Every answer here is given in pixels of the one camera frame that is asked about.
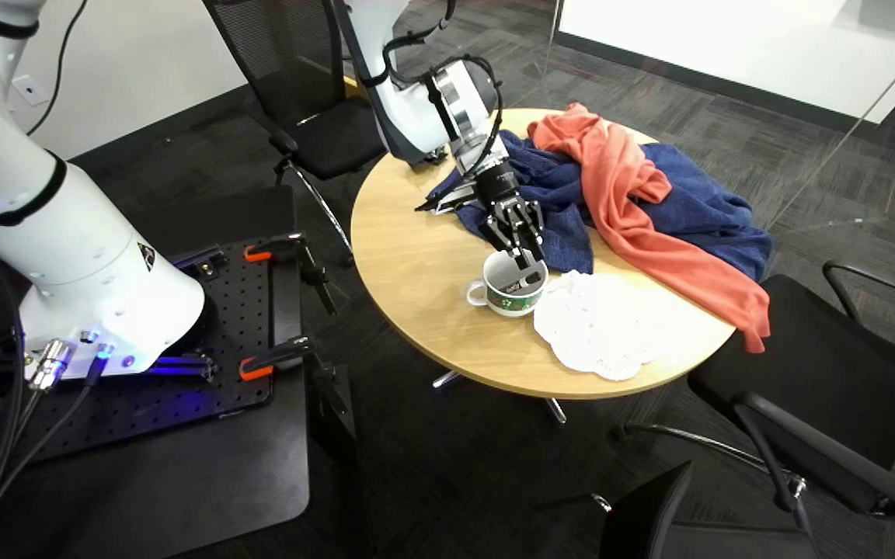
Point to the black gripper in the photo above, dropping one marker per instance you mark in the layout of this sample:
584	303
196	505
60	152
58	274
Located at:
505	204

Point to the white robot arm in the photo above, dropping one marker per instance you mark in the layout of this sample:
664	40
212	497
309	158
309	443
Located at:
75	259

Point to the white ceramic mug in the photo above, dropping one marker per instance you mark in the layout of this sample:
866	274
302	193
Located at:
505	299

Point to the navy blue cloth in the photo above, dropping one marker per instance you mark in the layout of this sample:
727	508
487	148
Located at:
556	197

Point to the white lace doily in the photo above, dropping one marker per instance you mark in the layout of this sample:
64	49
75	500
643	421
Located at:
613	327

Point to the orange cloth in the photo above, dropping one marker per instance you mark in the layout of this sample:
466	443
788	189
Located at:
613	176

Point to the silver table leg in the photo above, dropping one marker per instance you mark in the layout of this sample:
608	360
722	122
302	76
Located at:
445	381
556	412

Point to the blue towel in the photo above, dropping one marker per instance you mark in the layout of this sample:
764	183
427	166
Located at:
706	211

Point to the black orange bar clamp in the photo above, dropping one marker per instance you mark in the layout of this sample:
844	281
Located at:
274	249
274	360

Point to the black mesh office chair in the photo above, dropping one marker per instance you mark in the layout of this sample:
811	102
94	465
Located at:
830	393
302	83
643	518

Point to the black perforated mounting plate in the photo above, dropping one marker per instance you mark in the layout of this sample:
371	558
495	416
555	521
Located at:
201	352

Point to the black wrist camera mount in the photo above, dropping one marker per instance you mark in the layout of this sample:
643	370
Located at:
447	193

